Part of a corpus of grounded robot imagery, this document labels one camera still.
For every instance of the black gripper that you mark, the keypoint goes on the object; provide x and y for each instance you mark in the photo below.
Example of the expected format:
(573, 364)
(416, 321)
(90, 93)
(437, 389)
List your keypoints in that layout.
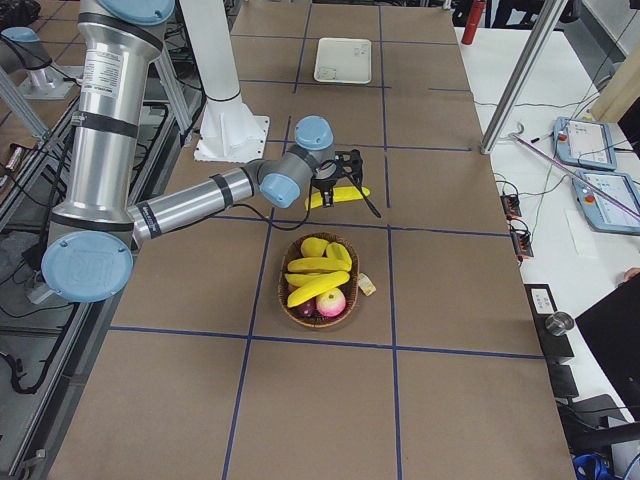
(326, 185)

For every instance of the yellow banana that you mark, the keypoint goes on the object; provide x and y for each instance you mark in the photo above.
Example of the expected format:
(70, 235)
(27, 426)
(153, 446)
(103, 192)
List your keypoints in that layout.
(321, 280)
(302, 294)
(341, 194)
(318, 265)

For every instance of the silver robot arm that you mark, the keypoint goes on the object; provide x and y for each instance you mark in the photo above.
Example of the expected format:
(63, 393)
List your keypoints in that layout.
(45, 79)
(94, 229)

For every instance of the brown wicker basket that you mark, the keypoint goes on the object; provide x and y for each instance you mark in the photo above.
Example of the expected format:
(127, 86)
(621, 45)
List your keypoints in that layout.
(349, 289)

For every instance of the paper tag on basket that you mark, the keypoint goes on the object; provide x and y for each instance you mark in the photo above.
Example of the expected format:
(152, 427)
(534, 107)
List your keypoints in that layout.
(366, 285)

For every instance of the yellow starfruit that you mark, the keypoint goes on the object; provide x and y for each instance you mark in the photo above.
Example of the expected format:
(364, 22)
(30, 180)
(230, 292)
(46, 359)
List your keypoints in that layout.
(338, 251)

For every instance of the yellow pear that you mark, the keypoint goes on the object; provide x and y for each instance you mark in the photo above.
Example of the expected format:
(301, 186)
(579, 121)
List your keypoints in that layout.
(313, 247)

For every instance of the pink yellow apple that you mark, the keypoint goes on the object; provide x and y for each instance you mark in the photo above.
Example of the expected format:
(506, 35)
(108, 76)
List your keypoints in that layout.
(331, 303)

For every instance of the dark red plum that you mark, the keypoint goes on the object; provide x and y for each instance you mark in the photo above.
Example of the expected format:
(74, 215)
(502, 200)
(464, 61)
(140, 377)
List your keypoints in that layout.
(307, 309)

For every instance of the cream bear tray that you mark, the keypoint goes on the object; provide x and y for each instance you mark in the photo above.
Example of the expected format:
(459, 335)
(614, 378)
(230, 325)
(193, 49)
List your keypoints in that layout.
(343, 60)

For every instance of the orange circuit board far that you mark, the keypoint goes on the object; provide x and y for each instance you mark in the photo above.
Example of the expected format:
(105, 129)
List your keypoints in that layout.
(511, 206)

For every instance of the orange circuit board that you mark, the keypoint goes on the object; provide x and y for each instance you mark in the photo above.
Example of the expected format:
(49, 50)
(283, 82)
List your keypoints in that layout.
(521, 241)
(511, 206)

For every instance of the orange circuit board near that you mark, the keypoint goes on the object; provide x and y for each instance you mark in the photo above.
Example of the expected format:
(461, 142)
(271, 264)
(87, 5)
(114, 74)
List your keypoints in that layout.
(521, 241)

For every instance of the white grabber stick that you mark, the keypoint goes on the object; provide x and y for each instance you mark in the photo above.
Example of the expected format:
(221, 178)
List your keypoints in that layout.
(515, 136)

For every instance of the red bottle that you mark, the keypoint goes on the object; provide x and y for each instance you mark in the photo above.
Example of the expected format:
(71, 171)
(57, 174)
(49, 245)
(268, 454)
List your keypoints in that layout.
(476, 9)

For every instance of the far blue teach pendant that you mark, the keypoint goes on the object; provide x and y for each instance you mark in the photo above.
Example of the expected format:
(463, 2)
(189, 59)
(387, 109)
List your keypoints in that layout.
(583, 143)

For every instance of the blue teach pendant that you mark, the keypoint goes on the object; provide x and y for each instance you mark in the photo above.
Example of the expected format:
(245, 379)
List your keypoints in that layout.
(601, 215)
(583, 143)

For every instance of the metal cup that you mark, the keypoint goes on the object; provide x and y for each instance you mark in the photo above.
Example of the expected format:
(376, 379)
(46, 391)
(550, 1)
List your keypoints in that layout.
(559, 323)

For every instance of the near blue teach pendant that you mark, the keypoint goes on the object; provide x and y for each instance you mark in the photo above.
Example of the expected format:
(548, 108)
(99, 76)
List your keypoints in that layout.
(601, 215)

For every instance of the person in dark jacket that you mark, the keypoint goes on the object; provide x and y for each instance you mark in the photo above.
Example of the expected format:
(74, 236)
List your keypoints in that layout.
(610, 329)

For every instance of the aluminium frame post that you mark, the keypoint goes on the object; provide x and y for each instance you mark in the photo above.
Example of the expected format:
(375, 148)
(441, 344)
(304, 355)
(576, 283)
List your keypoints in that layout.
(540, 33)

